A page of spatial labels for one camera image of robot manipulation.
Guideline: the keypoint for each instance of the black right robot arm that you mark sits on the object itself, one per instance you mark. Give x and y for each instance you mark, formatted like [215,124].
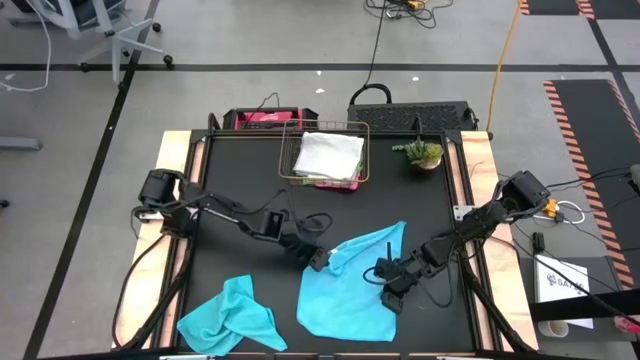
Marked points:
[480,220]

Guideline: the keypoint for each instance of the grey desk foot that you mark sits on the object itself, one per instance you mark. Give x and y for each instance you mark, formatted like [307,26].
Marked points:
[20,144]

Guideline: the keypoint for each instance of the black power brick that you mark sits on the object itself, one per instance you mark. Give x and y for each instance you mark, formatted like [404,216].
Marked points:
[538,242]

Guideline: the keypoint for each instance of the black flat bar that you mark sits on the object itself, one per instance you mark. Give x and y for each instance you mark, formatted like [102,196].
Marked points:
[585,305]

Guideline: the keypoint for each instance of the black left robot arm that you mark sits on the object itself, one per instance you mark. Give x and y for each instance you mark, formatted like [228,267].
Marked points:
[225,210]

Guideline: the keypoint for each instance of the grey waffle microfiber towel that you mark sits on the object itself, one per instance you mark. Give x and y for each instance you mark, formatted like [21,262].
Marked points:
[327,155]

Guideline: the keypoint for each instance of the beige tape roll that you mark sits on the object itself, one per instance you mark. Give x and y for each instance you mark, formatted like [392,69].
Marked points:
[552,328]

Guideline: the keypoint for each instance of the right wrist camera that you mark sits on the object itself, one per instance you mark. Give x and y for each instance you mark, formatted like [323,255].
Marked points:
[392,302]

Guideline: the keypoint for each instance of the blue towel with white label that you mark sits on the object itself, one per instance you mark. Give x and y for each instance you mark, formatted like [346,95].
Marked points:
[345,300]

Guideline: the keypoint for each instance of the blue microfiber towel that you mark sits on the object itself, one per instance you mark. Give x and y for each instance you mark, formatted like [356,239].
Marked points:
[230,320]

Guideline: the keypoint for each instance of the red and black case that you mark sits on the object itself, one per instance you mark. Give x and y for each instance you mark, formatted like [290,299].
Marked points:
[270,119]

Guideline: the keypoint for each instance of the white office chair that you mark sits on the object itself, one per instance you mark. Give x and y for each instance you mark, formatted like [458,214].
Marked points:
[115,35]

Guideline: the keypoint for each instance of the light wooden side board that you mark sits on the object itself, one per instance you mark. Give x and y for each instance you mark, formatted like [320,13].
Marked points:
[512,300]
[142,285]

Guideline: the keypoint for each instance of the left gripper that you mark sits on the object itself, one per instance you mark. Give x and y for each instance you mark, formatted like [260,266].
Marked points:
[300,246]

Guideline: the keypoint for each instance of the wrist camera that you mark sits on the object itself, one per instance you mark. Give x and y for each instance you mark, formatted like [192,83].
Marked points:
[319,260]
[392,302]

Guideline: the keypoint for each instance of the black frame strut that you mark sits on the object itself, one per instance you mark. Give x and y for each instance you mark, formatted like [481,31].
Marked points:
[487,305]
[165,300]

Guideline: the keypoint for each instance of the black perforated case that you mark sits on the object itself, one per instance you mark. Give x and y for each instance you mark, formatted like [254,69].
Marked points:
[407,117]

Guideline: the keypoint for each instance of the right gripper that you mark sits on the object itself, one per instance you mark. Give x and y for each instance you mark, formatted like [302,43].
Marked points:
[402,274]

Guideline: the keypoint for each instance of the pink microfiber towel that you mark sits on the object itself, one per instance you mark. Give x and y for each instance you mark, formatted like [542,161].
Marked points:
[337,185]

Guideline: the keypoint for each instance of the small pink object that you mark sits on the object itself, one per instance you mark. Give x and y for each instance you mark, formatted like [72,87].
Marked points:
[627,325]

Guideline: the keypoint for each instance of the yellow power adapter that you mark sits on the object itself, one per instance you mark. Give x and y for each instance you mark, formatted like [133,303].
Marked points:
[550,206]

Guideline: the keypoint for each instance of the black orange-striped floor mat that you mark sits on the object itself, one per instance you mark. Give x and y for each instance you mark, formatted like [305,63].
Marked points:
[585,175]
[555,6]

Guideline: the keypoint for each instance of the white labelled box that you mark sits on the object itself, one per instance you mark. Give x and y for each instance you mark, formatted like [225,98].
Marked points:
[555,280]

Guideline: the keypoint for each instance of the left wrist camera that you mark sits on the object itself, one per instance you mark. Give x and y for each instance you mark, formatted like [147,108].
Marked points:
[319,260]

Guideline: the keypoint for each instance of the green microfiber towel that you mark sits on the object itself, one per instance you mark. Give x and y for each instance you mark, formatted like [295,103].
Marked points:
[358,167]

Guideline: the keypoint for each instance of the potted succulent plant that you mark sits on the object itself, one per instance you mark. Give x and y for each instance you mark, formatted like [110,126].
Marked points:
[425,152]

